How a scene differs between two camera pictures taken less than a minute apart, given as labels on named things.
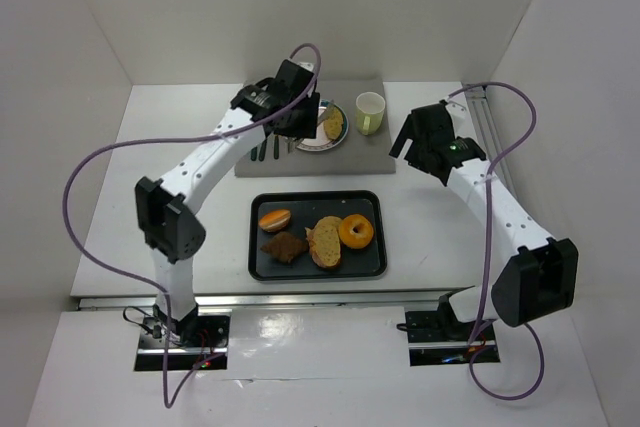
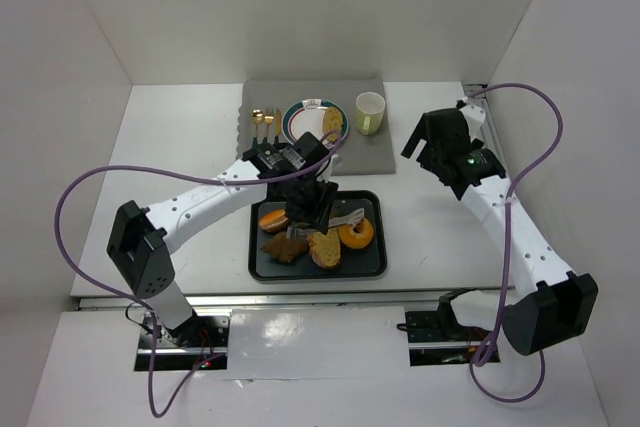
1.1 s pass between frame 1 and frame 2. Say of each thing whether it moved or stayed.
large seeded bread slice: stayed
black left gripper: moved
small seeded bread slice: stayed
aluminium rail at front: stayed
